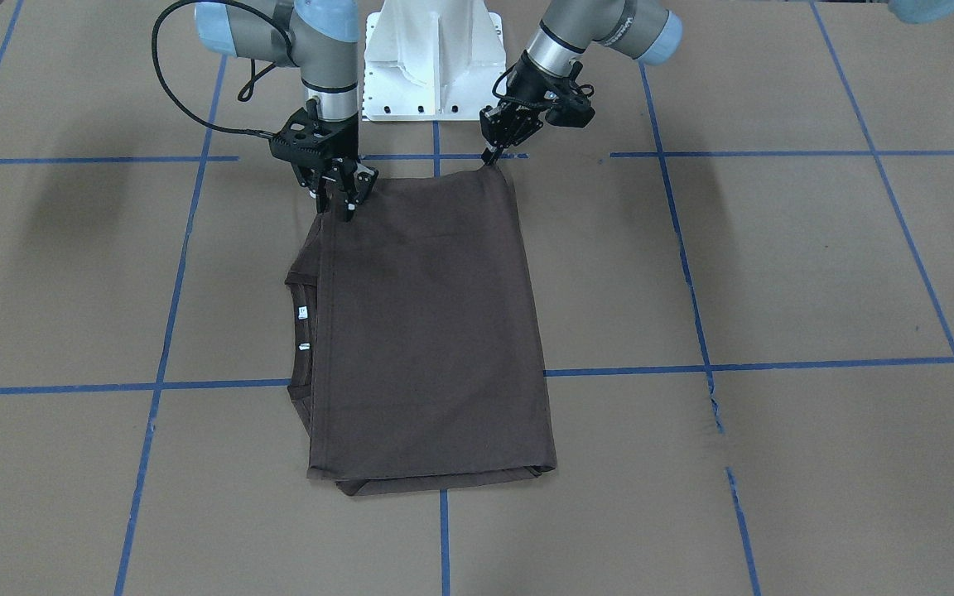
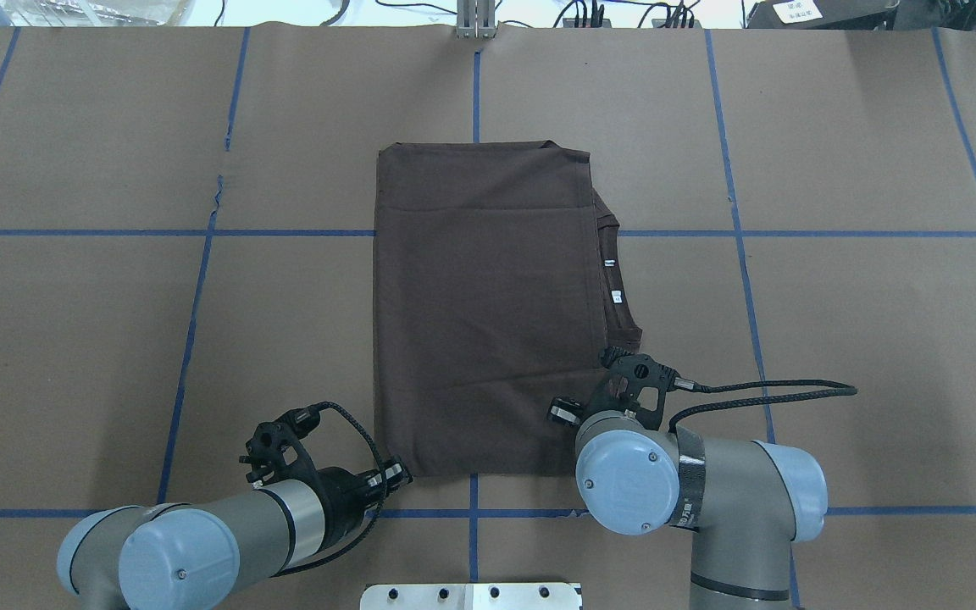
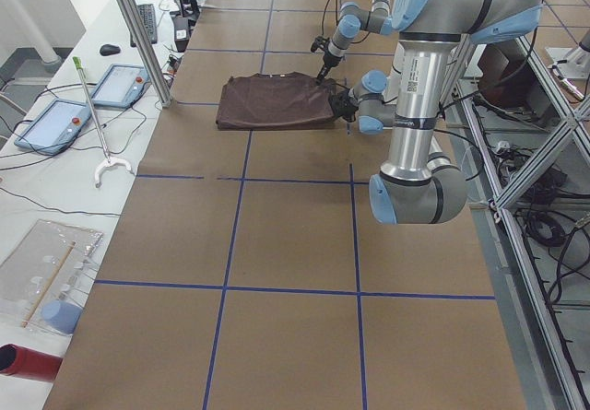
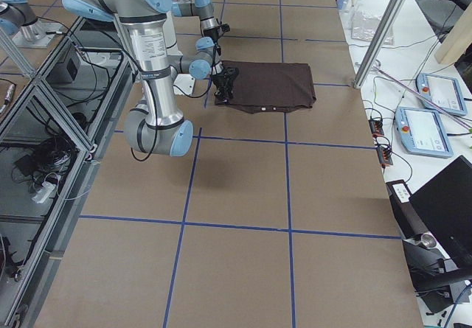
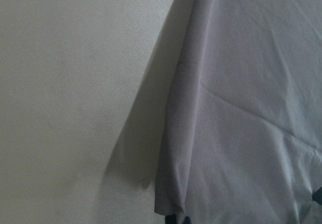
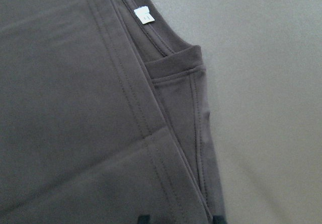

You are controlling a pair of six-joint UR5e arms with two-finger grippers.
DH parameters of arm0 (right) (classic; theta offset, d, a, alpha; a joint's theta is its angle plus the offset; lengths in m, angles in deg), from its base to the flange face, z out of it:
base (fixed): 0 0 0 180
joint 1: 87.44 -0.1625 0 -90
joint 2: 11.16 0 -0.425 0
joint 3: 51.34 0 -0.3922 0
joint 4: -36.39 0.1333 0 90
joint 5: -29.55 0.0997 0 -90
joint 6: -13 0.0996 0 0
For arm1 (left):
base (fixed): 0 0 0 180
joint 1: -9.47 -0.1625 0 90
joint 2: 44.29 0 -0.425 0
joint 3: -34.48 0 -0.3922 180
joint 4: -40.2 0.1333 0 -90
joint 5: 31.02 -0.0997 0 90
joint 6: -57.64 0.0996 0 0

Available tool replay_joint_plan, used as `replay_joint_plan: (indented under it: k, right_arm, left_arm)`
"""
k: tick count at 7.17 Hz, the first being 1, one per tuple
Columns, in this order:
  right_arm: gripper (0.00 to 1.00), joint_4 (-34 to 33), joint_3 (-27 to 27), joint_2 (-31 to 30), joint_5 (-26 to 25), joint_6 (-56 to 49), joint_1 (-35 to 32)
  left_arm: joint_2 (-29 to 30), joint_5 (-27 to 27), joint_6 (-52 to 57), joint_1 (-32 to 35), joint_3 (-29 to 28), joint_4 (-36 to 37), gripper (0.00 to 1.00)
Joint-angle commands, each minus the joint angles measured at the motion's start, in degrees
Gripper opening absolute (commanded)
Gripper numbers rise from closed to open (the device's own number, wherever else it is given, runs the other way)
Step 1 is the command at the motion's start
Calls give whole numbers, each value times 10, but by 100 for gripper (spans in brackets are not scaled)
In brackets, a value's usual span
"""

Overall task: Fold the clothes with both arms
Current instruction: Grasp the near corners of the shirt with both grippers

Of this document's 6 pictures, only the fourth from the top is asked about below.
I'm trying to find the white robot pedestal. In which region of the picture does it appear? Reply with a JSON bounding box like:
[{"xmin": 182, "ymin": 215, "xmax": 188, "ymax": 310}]
[{"xmin": 162, "ymin": 10, "xmax": 196, "ymax": 97}]

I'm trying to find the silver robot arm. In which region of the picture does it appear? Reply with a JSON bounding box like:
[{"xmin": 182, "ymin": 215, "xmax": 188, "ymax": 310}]
[
  {"xmin": 62, "ymin": 0, "xmax": 239, "ymax": 157},
  {"xmin": 171, "ymin": 0, "xmax": 221, "ymax": 43}
]

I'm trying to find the near blue teach pendant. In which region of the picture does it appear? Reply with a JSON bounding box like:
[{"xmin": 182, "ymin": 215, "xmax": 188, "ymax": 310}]
[{"xmin": 395, "ymin": 107, "xmax": 454, "ymax": 158}]

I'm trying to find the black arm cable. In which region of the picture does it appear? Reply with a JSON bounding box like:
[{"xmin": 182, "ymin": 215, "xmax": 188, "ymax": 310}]
[{"xmin": 128, "ymin": 47, "xmax": 222, "ymax": 163}]

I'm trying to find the brown paper table cover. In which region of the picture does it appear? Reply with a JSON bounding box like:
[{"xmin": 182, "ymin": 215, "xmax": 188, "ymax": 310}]
[{"xmin": 35, "ymin": 0, "xmax": 423, "ymax": 327}]

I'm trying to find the white power strip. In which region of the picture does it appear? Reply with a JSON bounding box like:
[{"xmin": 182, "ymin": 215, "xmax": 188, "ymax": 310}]
[{"xmin": 32, "ymin": 181, "xmax": 55, "ymax": 204}]

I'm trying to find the far blue teach pendant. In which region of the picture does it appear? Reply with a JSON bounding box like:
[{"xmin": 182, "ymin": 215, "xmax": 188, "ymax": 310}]
[{"xmin": 416, "ymin": 73, "xmax": 468, "ymax": 116}]

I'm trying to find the metal reacher grabber tool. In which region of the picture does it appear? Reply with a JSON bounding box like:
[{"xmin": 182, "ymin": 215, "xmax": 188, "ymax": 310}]
[{"xmin": 371, "ymin": 63, "xmax": 471, "ymax": 134}]

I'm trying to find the aluminium truss frame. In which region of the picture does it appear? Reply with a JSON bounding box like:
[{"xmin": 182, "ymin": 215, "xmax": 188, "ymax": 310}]
[{"xmin": 1, "ymin": 18, "xmax": 135, "ymax": 327}]

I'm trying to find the blue teach pendant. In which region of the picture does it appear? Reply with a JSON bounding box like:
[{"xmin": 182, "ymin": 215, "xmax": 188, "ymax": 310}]
[
  {"xmin": 416, "ymin": 73, "xmax": 468, "ymax": 116},
  {"xmin": 395, "ymin": 107, "xmax": 454, "ymax": 158}
]

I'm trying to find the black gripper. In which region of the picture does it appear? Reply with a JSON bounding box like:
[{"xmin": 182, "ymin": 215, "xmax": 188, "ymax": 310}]
[
  {"xmin": 212, "ymin": 67, "xmax": 240, "ymax": 102},
  {"xmin": 202, "ymin": 26, "xmax": 221, "ymax": 43}
]

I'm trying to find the black desk device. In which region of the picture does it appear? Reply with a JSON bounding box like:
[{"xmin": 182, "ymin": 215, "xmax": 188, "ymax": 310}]
[{"xmin": 386, "ymin": 180, "xmax": 471, "ymax": 313}]

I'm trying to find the dark brown t-shirt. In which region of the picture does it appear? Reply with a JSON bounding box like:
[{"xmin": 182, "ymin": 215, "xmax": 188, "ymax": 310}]
[{"xmin": 215, "ymin": 60, "xmax": 316, "ymax": 114}]

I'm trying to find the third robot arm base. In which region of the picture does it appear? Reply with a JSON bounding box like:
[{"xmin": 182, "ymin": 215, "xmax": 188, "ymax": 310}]
[{"xmin": 1, "ymin": 0, "xmax": 63, "ymax": 49}]

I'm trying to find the black floor cable bundle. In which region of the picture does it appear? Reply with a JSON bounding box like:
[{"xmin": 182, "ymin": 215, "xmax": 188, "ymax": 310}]
[{"xmin": 10, "ymin": 110, "xmax": 89, "ymax": 203}]

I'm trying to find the aluminium frame post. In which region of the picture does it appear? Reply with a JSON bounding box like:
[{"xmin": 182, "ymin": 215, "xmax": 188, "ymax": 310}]
[{"xmin": 353, "ymin": 0, "xmax": 405, "ymax": 88}]

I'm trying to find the clear plastic bag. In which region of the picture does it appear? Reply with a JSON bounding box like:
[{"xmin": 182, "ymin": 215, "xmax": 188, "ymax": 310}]
[{"xmin": 350, "ymin": 11, "xmax": 382, "ymax": 42}]

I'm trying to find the black laptop computer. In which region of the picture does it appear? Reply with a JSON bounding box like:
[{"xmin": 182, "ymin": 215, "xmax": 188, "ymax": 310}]
[{"xmin": 410, "ymin": 156, "xmax": 471, "ymax": 268}]

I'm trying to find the orange black connector strip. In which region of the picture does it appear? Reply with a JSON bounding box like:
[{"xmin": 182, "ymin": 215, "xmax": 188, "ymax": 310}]
[{"xmin": 368, "ymin": 117, "xmax": 393, "ymax": 169}]

